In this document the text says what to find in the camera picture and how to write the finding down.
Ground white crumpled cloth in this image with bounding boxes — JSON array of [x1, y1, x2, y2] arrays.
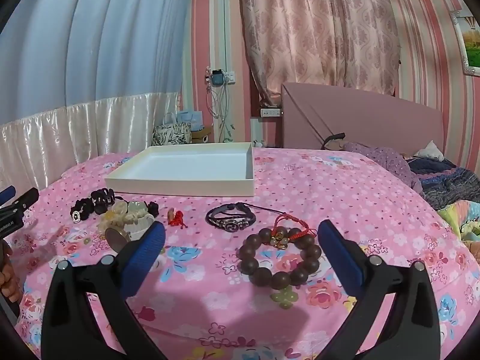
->
[[413, 140, 446, 160]]

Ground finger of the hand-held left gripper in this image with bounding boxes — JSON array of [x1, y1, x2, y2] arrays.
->
[[0, 184, 17, 205], [0, 187, 40, 220]]

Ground black leather bracelet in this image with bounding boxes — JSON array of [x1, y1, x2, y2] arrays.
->
[[205, 202, 286, 232]]

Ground black woven bracelet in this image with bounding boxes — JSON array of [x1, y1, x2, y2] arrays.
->
[[91, 188, 115, 215]]

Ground dark patterned quilt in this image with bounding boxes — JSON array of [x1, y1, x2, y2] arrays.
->
[[407, 157, 480, 211]]

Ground pink patterned curtain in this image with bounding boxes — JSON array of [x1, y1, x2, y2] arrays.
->
[[235, 0, 400, 106]]

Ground pink floral bedsheet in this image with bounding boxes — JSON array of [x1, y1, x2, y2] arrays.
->
[[10, 146, 478, 360]]

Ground framed picture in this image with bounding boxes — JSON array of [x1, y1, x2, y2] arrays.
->
[[449, 7, 480, 78]]

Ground blue gift bag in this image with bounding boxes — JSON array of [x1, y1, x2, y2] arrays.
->
[[176, 110, 205, 133]]

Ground black and white tote bag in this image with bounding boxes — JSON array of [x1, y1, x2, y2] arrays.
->
[[152, 112, 193, 146]]

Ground white charging cables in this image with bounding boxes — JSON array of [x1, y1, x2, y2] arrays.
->
[[205, 82, 236, 141]]

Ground cardboard box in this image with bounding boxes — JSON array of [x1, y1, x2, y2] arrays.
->
[[191, 127, 215, 144]]

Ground cream woven band bracelet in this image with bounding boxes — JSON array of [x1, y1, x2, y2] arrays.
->
[[125, 214, 155, 239]]

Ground red knot charm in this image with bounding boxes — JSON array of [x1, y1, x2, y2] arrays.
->
[[167, 210, 187, 228]]

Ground red cord bracelet gold charm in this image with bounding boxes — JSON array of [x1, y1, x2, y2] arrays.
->
[[271, 213, 313, 250]]

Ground colourful cartoon blanket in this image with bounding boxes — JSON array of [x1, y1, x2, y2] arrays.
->
[[436, 199, 480, 260]]

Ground brown bag with black strap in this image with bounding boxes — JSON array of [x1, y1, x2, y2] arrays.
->
[[320, 132, 350, 151]]

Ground person's left hand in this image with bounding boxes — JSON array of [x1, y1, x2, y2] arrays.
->
[[0, 242, 20, 305]]

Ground blue and cream curtain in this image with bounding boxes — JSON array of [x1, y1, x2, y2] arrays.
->
[[0, 0, 196, 193]]

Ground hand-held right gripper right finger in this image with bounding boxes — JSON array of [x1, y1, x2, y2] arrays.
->
[[317, 219, 442, 360]]

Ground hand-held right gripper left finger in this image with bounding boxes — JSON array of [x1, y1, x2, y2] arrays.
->
[[41, 220, 167, 360]]

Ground purple dotted pillow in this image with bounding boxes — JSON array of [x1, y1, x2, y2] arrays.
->
[[343, 141, 425, 196]]

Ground white shallow box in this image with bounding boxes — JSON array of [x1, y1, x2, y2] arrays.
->
[[104, 142, 255, 198]]

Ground pink headboard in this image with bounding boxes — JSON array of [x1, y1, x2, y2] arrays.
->
[[281, 82, 445, 159]]

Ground brown wooden bead bracelet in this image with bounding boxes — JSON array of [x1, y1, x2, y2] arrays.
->
[[238, 227, 323, 290]]

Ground pale yellow jade bracelet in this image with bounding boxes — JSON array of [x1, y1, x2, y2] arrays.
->
[[98, 200, 160, 233]]

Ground wall outlet with blue charger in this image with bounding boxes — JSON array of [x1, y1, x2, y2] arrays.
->
[[205, 66, 237, 85]]

